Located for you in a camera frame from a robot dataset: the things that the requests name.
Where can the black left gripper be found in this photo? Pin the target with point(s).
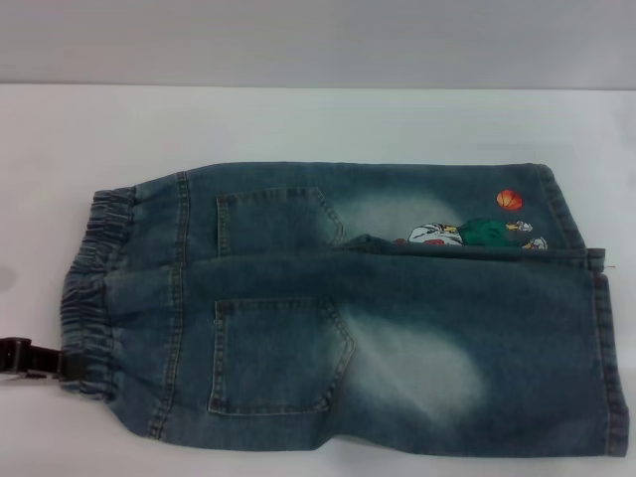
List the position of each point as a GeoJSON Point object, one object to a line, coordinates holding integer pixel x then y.
{"type": "Point", "coordinates": [14, 354]}

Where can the blue denim shorts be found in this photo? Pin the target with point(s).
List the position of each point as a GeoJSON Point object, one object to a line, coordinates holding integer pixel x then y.
{"type": "Point", "coordinates": [387, 318]}

